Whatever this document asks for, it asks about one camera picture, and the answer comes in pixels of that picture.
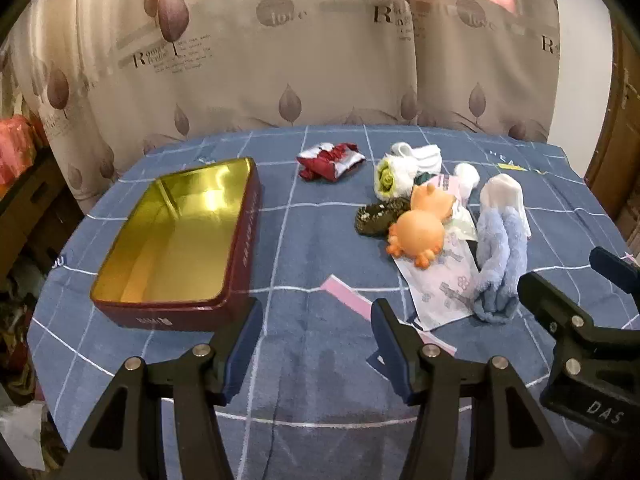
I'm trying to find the white fuzzy sock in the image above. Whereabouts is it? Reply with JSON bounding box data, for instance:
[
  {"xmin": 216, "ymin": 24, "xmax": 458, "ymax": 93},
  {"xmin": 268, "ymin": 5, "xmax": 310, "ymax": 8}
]
[{"xmin": 479, "ymin": 175, "xmax": 532, "ymax": 236}]

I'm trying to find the beige leaf print curtain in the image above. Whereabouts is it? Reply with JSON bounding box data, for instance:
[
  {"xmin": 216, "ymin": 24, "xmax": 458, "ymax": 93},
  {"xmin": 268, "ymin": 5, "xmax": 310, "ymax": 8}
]
[{"xmin": 0, "ymin": 0, "xmax": 561, "ymax": 221}]

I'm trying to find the large cardboard box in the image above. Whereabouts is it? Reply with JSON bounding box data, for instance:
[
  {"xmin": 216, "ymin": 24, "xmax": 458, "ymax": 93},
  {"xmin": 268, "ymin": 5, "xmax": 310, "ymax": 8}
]
[{"xmin": 0, "ymin": 157, "xmax": 86, "ymax": 286}]

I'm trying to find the pink wet wipes packet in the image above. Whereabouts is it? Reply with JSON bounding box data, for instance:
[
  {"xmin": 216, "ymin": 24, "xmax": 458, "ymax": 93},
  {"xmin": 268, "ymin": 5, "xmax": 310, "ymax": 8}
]
[{"xmin": 392, "ymin": 172, "xmax": 481, "ymax": 331}]

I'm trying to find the pile of clothes and toys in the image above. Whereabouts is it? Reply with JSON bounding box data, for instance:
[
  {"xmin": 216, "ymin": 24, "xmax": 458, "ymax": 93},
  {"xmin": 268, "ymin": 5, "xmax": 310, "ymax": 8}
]
[{"xmin": 0, "ymin": 260, "xmax": 51, "ymax": 376}]

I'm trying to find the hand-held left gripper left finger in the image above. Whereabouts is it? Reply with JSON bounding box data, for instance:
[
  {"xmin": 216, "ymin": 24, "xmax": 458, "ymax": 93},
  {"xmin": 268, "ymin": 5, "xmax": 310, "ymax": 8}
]
[{"xmin": 60, "ymin": 297, "xmax": 264, "ymax": 480}]

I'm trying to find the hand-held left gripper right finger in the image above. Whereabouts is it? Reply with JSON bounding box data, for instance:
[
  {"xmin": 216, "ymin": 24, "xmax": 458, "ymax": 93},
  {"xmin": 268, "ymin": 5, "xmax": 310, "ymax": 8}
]
[{"xmin": 370, "ymin": 298, "xmax": 576, "ymax": 480}]

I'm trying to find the red wrapped package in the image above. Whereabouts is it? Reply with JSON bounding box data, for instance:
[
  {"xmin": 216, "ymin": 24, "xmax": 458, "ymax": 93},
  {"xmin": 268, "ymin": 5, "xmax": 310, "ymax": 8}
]
[{"xmin": 0, "ymin": 115, "xmax": 38, "ymax": 186}]

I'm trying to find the red tin box gold inside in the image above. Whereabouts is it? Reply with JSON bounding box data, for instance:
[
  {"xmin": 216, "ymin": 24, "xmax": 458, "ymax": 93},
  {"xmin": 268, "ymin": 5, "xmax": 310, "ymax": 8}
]
[{"xmin": 90, "ymin": 157, "xmax": 263, "ymax": 333}]

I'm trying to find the round orange crab toy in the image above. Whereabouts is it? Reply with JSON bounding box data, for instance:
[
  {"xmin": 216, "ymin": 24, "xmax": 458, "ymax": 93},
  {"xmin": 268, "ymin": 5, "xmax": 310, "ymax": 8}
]
[{"xmin": 388, "ymin": 209, "xmax": 446, "ymax": 268}]

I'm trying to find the orange squeeze toy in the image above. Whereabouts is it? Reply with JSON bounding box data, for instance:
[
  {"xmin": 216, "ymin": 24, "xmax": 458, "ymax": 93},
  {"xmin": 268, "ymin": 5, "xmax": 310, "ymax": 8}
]
[{"xmin": 410, "ymin": 183, "xmax": 457, "ymax": 223}]

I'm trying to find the white plastic bag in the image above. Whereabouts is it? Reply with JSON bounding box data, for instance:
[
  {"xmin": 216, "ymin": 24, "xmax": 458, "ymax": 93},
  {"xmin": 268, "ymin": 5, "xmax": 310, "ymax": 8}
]
[{"xmin": 5, "ymin": 400, "xmax": 51, "ymax": 461}]

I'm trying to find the dark camouflage sock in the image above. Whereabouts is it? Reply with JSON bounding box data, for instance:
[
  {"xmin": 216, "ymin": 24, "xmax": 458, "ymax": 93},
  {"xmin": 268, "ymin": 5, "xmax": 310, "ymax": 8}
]
[{"xmin": 355, "ymin": 197, "xmax": 412, "ymax": 237}]

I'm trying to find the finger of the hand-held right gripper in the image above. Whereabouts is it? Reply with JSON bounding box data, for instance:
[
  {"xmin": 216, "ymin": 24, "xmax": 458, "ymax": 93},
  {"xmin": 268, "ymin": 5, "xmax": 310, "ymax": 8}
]
[
  {"xmin": 517, "ymin": 272, "xmax": 599, "ymax": 393},
  {"xmin": 589, "ymin": 247, "xmax": 640, "ymax": 307}
]

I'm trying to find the blue checked blanket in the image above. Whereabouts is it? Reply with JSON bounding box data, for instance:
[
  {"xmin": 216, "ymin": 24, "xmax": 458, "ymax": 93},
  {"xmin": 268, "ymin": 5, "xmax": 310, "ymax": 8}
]
[{"xmin": 27, "ymin": 125, "xmax": 640, "ymax": 480}]

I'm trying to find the white sock ball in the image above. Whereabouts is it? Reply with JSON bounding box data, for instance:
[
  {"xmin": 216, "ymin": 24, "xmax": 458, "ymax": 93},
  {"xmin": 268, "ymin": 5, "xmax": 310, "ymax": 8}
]
[{"xmin": 454, "ymin": 162, "xmax": 481, "ymax": 201}]

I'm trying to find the white fluffy sock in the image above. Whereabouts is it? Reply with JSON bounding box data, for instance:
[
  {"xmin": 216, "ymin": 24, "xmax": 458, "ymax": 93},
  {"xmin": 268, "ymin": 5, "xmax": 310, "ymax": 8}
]
[{"xmin": 374, "ymin": 156, "xmax": 418, "ymax": 200}]

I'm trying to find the red and white cloth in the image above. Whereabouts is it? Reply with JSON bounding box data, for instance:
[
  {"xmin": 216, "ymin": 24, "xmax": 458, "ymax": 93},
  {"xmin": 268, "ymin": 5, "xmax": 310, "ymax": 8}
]
[{"xmin": 296, "ymin": 142, "xmax": 366, "ymax": 182}]

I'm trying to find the blue fuzzy sock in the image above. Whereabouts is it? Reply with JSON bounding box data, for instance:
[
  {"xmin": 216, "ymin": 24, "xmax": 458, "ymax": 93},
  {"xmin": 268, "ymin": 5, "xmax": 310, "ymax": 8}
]
[{"xmin": 472, "ymin": 210, "xmax": 531, "ymax": 323}]

